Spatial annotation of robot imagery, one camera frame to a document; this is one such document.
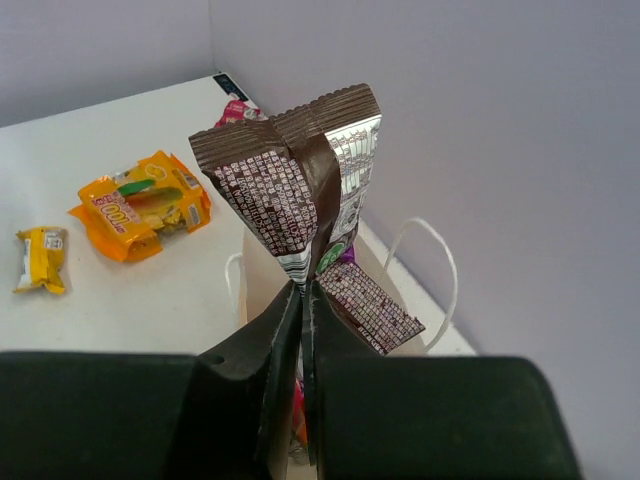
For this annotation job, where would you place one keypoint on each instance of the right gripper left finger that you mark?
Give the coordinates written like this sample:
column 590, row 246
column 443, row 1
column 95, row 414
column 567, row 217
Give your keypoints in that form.
column 235, row 420

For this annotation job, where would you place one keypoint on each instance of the brown paper bag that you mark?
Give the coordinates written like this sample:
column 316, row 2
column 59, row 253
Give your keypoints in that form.
column 418, row 442

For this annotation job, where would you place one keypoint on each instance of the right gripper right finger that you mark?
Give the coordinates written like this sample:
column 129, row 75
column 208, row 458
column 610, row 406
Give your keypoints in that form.
column 350, row 411

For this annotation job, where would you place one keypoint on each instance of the yellow mango snack pouch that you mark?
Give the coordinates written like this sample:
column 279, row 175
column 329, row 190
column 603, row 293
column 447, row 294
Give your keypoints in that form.
column 127, row 215

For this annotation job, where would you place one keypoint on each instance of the pink snack packet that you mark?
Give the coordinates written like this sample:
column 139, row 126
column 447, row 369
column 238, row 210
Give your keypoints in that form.
column 237, row 110

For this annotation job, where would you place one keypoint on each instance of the small yellow snack packet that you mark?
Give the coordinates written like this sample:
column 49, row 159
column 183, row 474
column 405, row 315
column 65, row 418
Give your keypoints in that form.
column 43, row 258

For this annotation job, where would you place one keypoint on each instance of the brown chocolate bar wrapper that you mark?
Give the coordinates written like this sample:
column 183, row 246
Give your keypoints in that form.
column 298, row 180

